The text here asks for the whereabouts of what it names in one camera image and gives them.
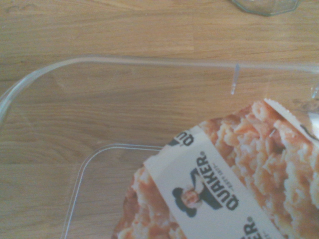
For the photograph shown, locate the empty jar red checkered lid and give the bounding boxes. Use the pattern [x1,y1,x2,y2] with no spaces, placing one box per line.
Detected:
[230,0,301,17]

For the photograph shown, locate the clear rectangular plastic container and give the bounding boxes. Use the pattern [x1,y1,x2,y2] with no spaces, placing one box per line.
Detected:
[0,55,319,239]

